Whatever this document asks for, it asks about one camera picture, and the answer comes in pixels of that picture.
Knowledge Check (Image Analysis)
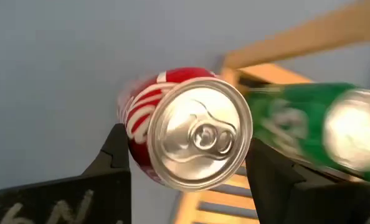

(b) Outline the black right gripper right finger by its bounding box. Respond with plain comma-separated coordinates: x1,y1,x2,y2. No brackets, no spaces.
245,138,370,224

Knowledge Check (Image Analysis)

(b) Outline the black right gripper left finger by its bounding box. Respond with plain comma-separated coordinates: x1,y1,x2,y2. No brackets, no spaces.
0,123,133,224

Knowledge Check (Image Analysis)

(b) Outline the green Sprite can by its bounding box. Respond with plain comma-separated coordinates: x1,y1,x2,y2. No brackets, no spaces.
244,81,370,184

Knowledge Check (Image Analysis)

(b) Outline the red Coca-Cola can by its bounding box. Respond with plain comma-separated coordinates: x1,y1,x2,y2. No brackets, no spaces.
116,67,254,192

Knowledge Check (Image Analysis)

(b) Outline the slatted wooden shelf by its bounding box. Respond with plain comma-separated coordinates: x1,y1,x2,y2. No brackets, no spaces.
172,0,370,224

